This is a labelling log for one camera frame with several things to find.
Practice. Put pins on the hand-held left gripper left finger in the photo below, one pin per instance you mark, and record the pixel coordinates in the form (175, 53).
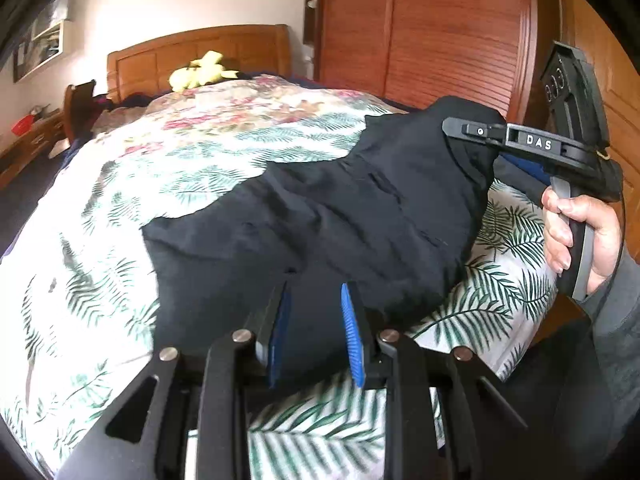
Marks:
(281, 332)

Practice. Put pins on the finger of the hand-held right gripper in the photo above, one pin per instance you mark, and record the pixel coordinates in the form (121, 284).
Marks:
(480, 131)

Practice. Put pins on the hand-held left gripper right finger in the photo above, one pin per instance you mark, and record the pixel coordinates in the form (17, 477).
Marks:
(353, 337)

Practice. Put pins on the black pants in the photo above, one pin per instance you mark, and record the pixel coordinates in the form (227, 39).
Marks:
(350, 210)

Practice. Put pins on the person's right forearm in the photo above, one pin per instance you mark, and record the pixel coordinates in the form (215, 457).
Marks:
(617, 305)

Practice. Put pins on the person's right hand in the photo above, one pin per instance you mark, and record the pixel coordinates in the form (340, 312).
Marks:
(605, 230)

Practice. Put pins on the wooden slatted wardrobe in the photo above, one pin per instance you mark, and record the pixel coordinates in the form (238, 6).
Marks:
(425, 25)

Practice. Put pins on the floral leaf print blanket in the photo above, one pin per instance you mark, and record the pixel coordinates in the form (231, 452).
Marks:
(150, 170)

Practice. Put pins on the person's dark clothing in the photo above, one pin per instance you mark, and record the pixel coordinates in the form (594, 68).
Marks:
(560, 395)

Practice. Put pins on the yellow plush toy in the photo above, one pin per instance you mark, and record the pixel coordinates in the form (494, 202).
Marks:
(200, 72)

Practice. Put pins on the wooden bed headboard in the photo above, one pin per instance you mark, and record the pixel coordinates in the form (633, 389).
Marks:
(200, 45)

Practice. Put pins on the dark wooden chair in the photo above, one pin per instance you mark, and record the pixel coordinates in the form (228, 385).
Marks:
(79, 105)

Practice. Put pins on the wooden desk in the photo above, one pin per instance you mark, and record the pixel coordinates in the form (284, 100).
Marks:
(25, 152)

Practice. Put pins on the small red container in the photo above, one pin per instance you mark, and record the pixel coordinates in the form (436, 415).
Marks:
(22, 126)

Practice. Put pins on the white wall shelf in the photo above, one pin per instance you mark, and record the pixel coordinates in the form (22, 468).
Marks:
(47, 35)

